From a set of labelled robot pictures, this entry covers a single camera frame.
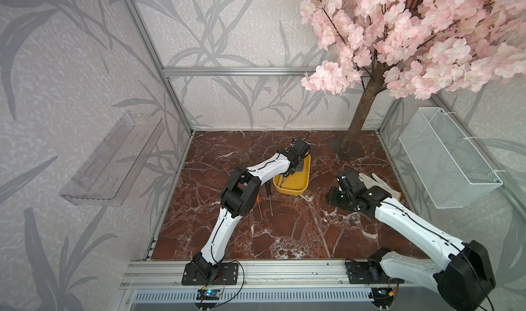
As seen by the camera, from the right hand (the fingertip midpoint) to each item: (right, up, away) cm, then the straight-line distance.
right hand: (327, 196), depth 83 cm
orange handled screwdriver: (-29, -4, +8) cm, 30 cm away
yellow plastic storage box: (-11, +3, +15) cm, 19 cm away
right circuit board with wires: (+17, -34, -10) cm, 39 cm away
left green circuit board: (-45, -31, -12) cm, 56 cm away
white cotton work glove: (+29, +3, +16) cm, 33 cm away
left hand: (-11, +12, +18) cm, 24 cm away
